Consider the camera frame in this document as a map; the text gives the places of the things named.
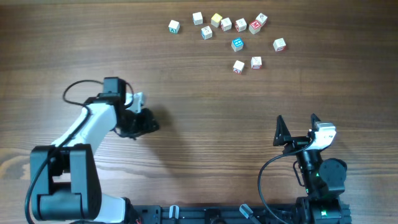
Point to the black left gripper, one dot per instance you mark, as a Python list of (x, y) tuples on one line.
[(147, 119)]

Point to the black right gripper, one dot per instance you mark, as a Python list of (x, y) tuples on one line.
[(283, 136)]

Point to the red letter A block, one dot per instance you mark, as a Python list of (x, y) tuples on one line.
[(238, 67)]

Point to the blue top spiral block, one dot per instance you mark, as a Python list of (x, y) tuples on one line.
[(237, 44)]

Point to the red top wooden block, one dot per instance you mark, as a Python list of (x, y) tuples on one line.
[(254, 27)]

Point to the letter B wooden block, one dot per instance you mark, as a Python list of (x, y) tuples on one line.
[(206, 32)]

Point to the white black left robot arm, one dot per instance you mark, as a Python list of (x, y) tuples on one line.
[(64, 182)]

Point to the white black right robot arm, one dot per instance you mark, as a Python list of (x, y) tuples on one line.
[(324, 180)]

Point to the red letter I block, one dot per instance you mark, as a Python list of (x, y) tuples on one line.
[(256, 63)]

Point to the red letter Y block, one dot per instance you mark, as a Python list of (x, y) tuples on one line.
[(279, 44)]

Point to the green letter A block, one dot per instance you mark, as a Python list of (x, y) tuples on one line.
[(174, 27)]

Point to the red number 6 block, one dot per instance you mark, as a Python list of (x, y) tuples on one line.
[(262, 19)]

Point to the red drawing wooden block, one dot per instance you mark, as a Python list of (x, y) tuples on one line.
[(240, 25)]

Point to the apple picture wooden block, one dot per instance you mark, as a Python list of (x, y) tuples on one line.
[(225, 24)]

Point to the plain white wooden block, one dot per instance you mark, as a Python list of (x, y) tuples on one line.
[(197, 18)]

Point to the yellow top wooden block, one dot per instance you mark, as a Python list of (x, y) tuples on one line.
[(216, 19)]

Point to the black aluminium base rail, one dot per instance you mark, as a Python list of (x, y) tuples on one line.
[(278, 213)]

